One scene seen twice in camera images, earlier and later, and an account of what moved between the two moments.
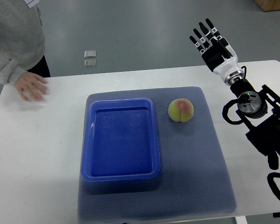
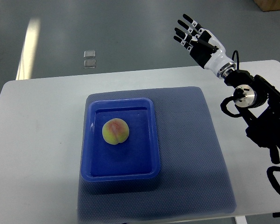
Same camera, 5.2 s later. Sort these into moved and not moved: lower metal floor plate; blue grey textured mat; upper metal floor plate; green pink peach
Moved: green pink peach
Not moved: lower metal floor plate; upper metal floor plate; blue grey textured mat
